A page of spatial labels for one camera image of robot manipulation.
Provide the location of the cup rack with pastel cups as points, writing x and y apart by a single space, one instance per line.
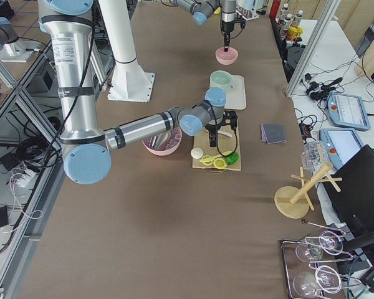
247 9

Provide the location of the yellow lemon slice upper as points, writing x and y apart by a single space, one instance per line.
220 163

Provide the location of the bamboo cutting board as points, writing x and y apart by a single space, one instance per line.
201 140

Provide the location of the blue teach pendant far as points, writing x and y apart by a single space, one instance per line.
347 111

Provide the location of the black monitor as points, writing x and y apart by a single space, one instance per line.
354 204

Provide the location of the blue teach pendant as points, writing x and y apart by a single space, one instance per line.
341 144
347 111

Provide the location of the yellow lemon slice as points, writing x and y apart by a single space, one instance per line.
220 163
207 160

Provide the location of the blue teach pendant near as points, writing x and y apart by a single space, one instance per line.
341 144

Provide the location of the wooden mug tree stand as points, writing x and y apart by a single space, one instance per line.
295 203

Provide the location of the yellow lemon slice lower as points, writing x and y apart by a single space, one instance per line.
207 160

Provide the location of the metal ice scoop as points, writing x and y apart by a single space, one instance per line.
159 142

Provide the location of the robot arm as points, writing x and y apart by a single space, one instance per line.
202 11
85 146

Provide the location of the aluminium frame post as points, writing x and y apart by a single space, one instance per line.
315 37

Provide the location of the large pink ice bowl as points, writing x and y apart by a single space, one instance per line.
172 146

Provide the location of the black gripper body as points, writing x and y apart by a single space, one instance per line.
211 128
226 26

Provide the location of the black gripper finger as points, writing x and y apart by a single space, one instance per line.
211 140
226 44

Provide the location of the cream rabbit tray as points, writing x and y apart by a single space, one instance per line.
236 97

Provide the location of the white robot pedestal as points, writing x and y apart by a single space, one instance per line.
129 81

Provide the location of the yellow plastic knife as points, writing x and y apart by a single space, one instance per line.
223 155

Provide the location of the wine glass rack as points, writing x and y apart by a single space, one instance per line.
310 266

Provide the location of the small pink bowl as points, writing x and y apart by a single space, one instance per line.
226 57

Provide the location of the green bowl stack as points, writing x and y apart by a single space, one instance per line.
221 79

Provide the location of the green toy lime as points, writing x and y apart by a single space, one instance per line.
232 158

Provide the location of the folded grey cloth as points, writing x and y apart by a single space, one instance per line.
273 134

